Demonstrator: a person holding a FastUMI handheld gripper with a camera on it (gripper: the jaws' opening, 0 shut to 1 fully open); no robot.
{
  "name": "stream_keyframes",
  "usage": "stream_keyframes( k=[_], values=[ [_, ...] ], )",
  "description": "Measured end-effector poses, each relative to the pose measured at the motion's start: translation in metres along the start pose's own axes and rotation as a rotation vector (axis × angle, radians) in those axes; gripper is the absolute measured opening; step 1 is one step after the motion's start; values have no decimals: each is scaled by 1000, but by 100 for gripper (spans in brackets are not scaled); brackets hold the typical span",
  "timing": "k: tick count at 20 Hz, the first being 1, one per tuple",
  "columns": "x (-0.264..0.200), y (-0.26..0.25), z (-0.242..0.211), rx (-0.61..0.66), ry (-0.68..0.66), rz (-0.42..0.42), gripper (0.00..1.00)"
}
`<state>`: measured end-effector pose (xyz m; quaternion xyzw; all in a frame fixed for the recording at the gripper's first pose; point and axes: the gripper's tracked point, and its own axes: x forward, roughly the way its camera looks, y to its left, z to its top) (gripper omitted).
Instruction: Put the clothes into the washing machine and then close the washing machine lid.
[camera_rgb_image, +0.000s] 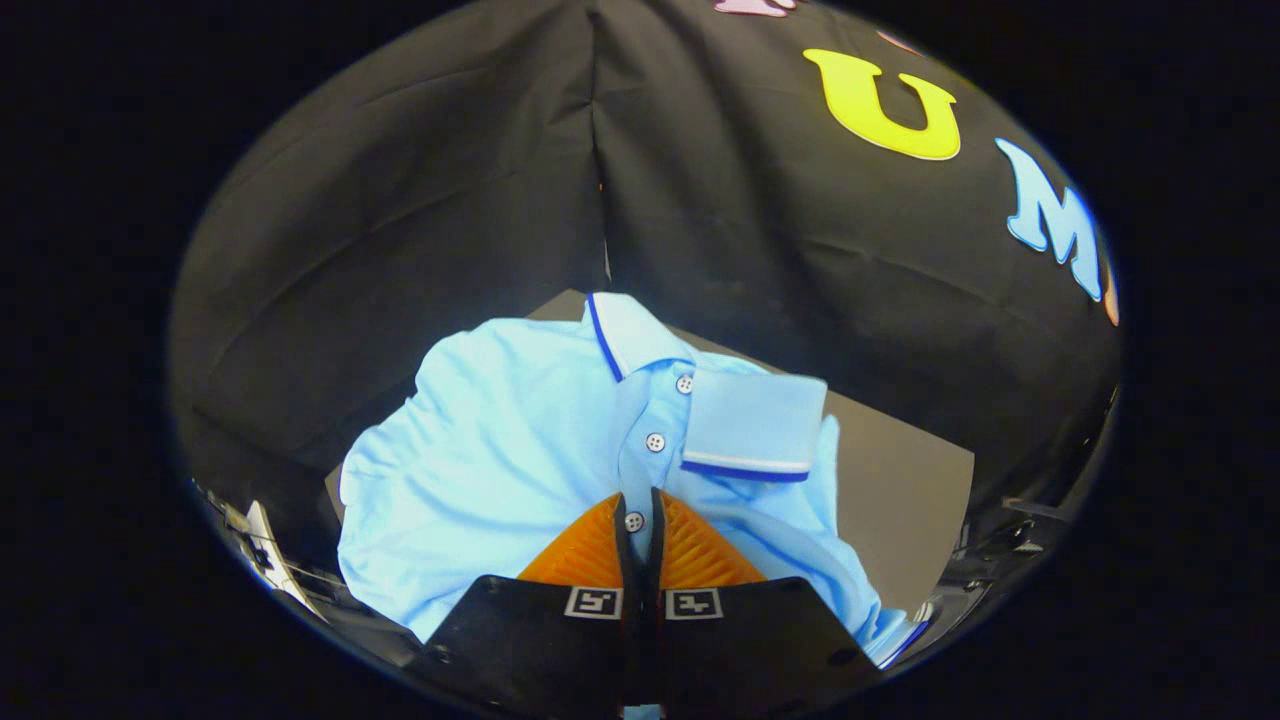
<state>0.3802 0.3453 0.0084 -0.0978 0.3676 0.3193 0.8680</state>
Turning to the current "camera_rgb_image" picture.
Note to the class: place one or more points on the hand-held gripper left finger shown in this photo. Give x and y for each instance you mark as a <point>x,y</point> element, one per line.
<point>540,650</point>

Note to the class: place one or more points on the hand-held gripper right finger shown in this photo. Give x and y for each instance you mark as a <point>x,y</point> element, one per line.
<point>750,650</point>

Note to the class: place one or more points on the light blue polo shirt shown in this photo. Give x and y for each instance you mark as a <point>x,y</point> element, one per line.
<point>480,460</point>

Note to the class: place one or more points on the beige cabinet with black top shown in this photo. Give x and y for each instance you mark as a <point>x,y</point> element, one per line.
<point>900,500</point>

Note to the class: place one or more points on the black backdrop cloth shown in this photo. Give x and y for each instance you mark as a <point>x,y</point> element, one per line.
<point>450,200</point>

